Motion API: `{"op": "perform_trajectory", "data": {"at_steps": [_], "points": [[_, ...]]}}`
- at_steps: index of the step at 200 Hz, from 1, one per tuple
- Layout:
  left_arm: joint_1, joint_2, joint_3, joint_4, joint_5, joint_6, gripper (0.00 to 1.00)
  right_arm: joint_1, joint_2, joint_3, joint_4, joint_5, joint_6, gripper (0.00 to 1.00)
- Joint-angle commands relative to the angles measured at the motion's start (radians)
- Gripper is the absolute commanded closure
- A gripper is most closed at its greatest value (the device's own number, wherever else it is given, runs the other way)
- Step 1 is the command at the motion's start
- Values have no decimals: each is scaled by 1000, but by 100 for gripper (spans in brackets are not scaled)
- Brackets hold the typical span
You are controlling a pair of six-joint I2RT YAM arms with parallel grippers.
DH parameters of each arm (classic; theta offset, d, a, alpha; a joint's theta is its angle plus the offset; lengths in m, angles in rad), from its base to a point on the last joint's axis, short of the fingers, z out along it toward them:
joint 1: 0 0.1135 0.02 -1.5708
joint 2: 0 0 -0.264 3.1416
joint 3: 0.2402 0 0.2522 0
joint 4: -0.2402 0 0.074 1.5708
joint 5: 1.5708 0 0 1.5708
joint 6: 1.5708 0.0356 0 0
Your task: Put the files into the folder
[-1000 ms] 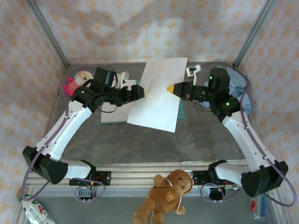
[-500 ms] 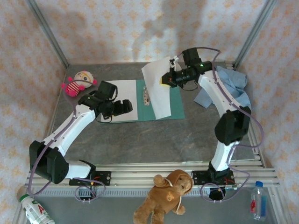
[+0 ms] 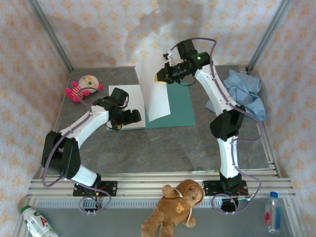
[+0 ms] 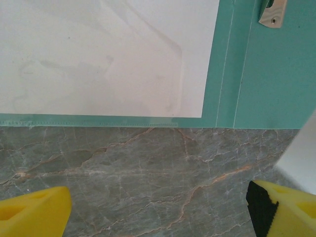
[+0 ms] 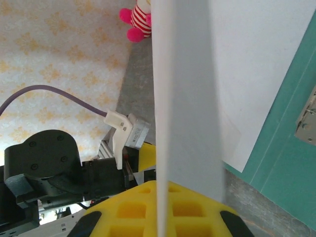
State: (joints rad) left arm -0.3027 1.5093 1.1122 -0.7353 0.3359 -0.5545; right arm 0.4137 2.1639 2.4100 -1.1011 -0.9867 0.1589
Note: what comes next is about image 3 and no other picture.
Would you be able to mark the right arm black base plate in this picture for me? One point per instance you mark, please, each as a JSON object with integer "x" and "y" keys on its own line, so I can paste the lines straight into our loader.
{"x": 208, "y": 187}

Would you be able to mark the brown teddy bear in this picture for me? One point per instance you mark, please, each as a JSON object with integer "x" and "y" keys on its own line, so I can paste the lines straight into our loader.
{"x": 172, "y": 207}

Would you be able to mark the aluminium side rail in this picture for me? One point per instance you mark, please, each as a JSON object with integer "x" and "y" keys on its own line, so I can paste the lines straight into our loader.
{"x": 62, "y": 98}
{"x": 243, "y": 69}

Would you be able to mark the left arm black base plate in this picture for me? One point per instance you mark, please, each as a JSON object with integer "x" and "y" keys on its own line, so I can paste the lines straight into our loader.
{"x": 111, "y": 188}

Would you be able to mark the green circuit board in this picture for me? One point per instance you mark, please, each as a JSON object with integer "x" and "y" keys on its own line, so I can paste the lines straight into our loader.
{"x": 244, "y": 198}

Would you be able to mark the aluminium cross rails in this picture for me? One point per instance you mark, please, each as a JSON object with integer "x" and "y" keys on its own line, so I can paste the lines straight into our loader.
{"x": 148, "y": 187}

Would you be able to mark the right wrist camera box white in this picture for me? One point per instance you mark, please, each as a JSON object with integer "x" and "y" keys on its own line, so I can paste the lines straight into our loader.
{"x": 168, "y": 56}

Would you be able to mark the pink striped plush doll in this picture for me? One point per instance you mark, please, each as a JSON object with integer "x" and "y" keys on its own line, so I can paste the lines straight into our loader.
{"x": 74, "y": 92}

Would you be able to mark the white milk bottle green cap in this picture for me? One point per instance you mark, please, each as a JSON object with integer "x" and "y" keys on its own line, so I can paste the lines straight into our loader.
{"x": 37, "y": 222}

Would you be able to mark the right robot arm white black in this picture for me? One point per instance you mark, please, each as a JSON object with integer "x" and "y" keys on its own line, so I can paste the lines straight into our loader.
{"x": 228, "y": 155}

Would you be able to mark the aluminium frame post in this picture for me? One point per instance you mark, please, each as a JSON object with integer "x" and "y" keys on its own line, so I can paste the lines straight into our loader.
{"x": 269, "y": 34}
{"x": 51, "y": 34}

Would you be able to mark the crumpled blue cloth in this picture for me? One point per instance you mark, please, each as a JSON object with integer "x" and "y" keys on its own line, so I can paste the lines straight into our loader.
{"x": 237, "y": 84}

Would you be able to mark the clear plastic water bottle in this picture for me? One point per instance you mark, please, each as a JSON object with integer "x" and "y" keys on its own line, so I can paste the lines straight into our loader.
{"x": 272, "y": 214}

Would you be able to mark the green paper folder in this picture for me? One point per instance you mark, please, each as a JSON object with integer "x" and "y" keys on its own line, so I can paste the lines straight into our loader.
{"x": 180, "y": 108}

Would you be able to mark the white paper sheet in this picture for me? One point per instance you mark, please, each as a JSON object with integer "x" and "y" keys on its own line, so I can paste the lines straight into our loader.
{"x": 158, "y": 103}
{"x": 135, "y": 96}

